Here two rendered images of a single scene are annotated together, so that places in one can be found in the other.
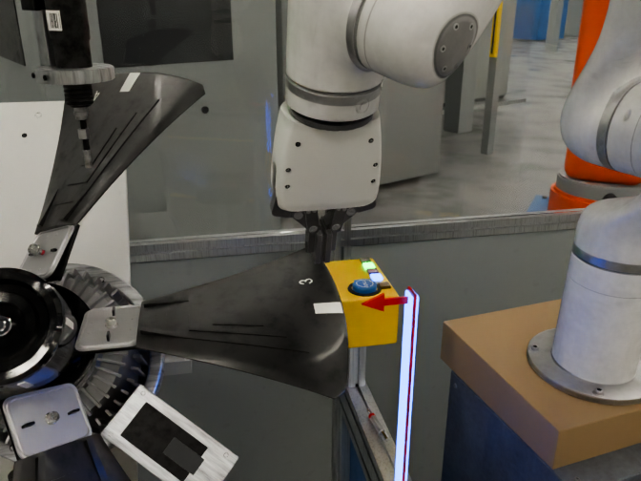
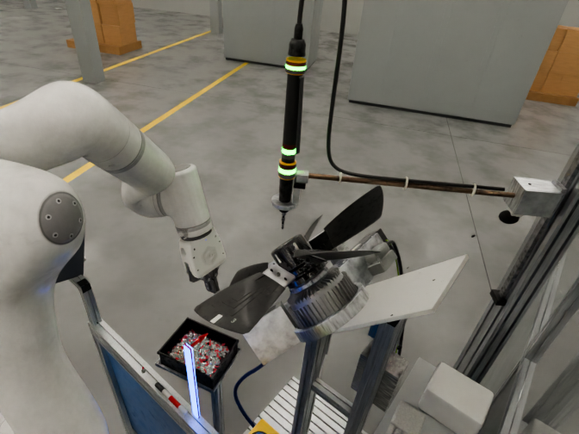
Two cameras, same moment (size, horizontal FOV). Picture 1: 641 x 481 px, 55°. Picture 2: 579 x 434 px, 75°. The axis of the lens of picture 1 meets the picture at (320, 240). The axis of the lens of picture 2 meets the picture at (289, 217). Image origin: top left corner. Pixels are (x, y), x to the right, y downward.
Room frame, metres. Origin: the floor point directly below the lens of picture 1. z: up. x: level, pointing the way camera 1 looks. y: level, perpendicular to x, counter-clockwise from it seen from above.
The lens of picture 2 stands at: (1.23, -0.34, 2.00)
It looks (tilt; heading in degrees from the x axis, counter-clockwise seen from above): 35 degrees down; 137
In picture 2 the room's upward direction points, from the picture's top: 5 degrees clockwise
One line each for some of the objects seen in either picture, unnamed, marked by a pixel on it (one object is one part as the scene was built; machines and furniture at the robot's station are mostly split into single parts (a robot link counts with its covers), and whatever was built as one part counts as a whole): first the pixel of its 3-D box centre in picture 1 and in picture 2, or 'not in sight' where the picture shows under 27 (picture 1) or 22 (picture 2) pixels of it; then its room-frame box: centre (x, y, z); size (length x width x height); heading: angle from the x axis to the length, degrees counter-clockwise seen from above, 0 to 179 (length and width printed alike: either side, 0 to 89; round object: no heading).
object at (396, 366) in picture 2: not in sight; (378, 375); (0.88, 0.52, 0.73); 0.15 x 0.09 x 0.22; 11
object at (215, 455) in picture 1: (174, 446); (271, 331); (0.64, 0.19, 0.98); 0.20 x 0.16 x 0.20; 11
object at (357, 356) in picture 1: (355, 353); not in sight; (0.96, -0.06, 0.92); 0.03 x 0.03 x 0.12; 11
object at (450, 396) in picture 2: not in sight; (457, 396); (1.13, 0.53, 0.92); 0.17 x 0.16 x 0.11; 11
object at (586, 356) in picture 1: (604, 312); not in sight; (0.80, -0.42, 1.09); 0.19 x 0.19 x 0.18
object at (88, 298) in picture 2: not in sight; (90, 302); (0.15, -0.23, 0.96); 0.03 x 0.03 x 0.20; 11
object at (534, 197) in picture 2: not in sight; (533, 197); (1.03, 0.68, 1.54); 0.10 x 0.07 x 0.08; 46
